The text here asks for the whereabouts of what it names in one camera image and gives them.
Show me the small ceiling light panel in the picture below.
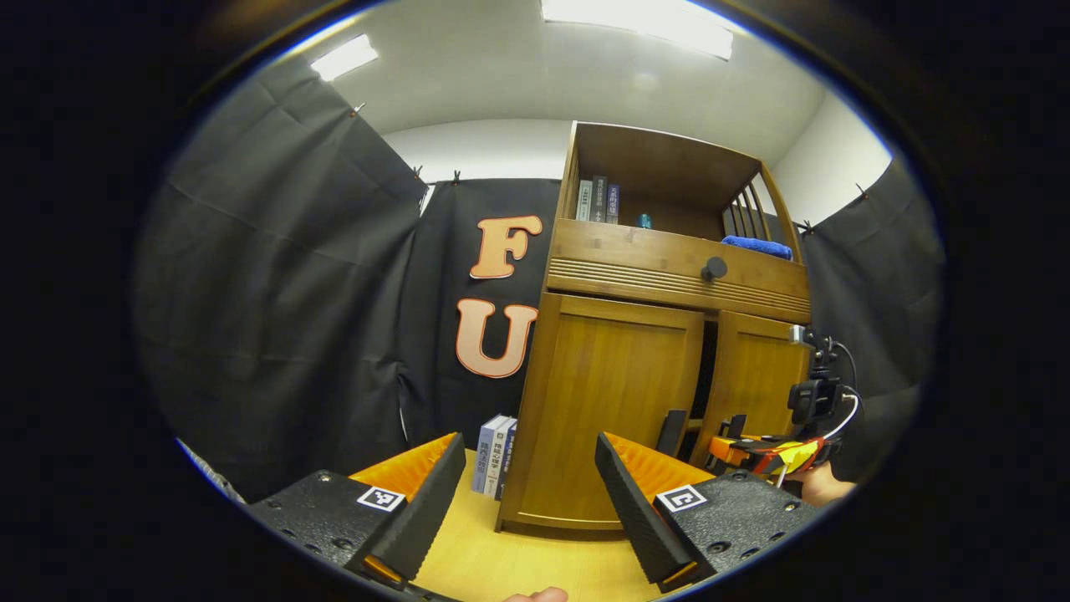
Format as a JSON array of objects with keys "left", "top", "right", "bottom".
[{"left": 311, "top": 33, "right": 380, "bottom": 82}]

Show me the wooden cabinet drawer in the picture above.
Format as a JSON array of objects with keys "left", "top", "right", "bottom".
[{"left": 545, "top": 219, "right": 812, "bottom": 325}]

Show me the blue folded towel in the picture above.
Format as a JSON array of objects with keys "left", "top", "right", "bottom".
[{"left": 721, "top": 235, "right": 793, "bottom": 261}]

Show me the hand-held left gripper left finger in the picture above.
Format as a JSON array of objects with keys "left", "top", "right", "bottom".
[{"left": 247, "top": 431, "right": 467, "bottom": 590}]

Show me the dark blue book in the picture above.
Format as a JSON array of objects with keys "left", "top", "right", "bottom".
[{"left": 495, "top": 421, "right": 519, "bottom": 502}]

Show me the white cable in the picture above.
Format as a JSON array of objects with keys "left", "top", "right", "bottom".
[{"left": 773, "top": 389, "right": 862, "bottom": 490}]

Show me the white book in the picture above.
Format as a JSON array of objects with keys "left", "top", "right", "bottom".
[{"left": 485, "top": 418, "right": 514, "bottom": 498}]

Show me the lavender book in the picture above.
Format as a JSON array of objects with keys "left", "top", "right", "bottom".
[{"left": 472, "top": 414, "right": 507, "bottom": 494}]

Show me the large ceiling light panel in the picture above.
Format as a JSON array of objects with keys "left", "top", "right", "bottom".
[{"left": 541, "top": 0, "right": 735, "bottom": 61}]

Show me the wooden double-door shoe cabinet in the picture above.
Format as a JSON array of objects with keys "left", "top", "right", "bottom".
[{"left": 495, "top": 121, "right": 813, "bottom": 533}]

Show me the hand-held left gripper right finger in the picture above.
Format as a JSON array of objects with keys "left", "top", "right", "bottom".
[{"left": 594, "top": 431, "right": 825, "bottom": 593}]

